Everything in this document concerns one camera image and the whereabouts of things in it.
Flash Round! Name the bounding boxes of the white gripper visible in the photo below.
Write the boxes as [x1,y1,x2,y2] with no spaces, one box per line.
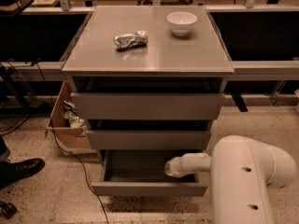
[164,153,211,178]

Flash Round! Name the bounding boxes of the grey bottom drawer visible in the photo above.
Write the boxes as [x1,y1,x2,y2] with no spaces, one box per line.
[92,150,206,197]

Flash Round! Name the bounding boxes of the grey drawer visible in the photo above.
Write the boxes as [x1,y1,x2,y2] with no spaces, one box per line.
[92,150,206,197]
[71,92,224,120]
[87,131,211,150]

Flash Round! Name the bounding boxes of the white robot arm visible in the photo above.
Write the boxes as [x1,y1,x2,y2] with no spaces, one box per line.
[164,135,297,224]

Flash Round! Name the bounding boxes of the grey middle drawer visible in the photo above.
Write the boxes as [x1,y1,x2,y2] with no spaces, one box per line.
[87,131,211,150]

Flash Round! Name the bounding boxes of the grey drawer cabinet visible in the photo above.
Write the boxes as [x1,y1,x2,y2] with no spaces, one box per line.
[61,5,235,161]

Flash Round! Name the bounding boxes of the grey top drawer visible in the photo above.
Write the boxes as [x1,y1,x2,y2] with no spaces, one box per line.
[71,92,224,120]

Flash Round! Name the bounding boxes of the brown cardboard box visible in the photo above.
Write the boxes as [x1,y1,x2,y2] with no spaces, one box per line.
[47,81,92,153]

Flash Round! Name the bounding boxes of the crumpled wrappers in box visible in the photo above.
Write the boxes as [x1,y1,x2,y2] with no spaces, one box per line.
[63,101,85,128]

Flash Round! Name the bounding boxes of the crumpled silver foil bag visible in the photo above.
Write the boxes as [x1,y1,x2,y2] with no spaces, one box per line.
[113,31,149,50]

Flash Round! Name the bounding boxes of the white ceramic bowl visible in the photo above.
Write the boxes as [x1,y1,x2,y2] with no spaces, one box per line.
[166,11,197,36]

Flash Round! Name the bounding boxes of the black leather shoe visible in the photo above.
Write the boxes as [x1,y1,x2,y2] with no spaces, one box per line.
[0,158,45,189]

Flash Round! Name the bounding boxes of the small black floor object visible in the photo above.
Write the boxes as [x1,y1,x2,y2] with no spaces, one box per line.
[0,201,18,218]

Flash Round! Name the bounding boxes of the black tripod stand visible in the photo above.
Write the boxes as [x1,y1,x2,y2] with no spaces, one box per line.
[0,64,50,114]

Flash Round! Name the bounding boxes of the black floor cable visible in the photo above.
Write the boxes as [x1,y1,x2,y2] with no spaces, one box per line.
[31,58,110,224]

